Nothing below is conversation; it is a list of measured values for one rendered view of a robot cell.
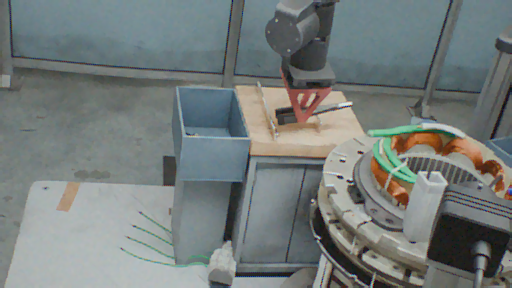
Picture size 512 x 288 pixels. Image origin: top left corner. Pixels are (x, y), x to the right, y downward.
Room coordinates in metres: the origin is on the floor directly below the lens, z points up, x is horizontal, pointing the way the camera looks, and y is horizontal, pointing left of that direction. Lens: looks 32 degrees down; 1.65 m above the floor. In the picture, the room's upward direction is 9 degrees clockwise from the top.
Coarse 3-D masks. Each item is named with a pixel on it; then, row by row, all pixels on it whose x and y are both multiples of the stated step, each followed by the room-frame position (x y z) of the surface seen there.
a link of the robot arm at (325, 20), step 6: (318, 6) 0.98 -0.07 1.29; (324, 6) 1.00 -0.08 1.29; (330, 6) 1.00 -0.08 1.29; (318, 12) 0.99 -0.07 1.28; (324, 12) 0.99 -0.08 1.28; (330, 12) 1.00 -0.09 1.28; (318, 18) 0.99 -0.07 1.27; (324, 18) 1.00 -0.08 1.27; (330, 18) 1.00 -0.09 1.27; (324, 24) 1.00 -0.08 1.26; (330, 24) 1.01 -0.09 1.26; (318, 30) 0.99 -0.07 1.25; (324, 30) 1.00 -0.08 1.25; (330, 30) 1.01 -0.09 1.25; (318, 36) 0.99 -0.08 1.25
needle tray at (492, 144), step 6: (498, 138) 1.11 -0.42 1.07; (504, 138) 1.11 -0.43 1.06; (510, 138) 1.12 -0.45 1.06; (486, 144) 1.09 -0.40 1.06; (492, 144) 1.09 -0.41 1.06; (498, 144) 1.11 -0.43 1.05; (504, 144) 1.12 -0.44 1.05; (510, 144) 1.12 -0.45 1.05; (492, 150) 1.08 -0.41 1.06; (498, 150) 1.07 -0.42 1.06; (504, 150) 1.12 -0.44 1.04; (510, 150) 1.13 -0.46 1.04; (498, 156) 1.07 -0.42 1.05; (504, 156) 1.06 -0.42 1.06; (510, 156) 1.05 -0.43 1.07; (504, 162) 1.06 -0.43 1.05; (510, 162) 1.05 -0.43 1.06; (510, 168) 1.04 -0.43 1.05
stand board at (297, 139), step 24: (240, 96) 1.11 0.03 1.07; (264, 96) 1.13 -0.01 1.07; (312, 96) 1.16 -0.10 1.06; (336, 96) 1.17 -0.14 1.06; (264, 120) 1.04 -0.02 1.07; (312, 120) 1.07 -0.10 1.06; (336, 120) 1.08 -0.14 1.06; (264, 144) 0.97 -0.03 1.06; (288, 144) 0.98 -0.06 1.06; (312, 144) 0.99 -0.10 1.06; (336, 144) 1.00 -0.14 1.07
